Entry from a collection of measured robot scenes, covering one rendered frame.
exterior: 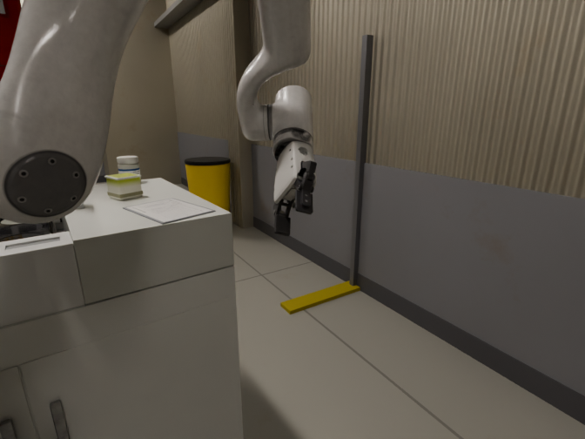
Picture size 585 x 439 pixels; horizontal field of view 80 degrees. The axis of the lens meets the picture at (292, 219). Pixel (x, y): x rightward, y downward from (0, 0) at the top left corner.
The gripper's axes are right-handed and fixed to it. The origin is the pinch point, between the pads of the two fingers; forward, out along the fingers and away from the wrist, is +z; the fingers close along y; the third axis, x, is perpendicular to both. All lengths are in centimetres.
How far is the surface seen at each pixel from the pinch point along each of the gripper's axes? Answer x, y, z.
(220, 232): 6.6, 29.1, -9.6
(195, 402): 1, 60, 28
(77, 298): 33.6, 33.8, 10.0
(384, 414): -83, 85, 30
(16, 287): 44, 30, 10
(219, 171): -29, 237, -184
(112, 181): 36, 47, -28
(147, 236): 23.2, 27.2, -3.7
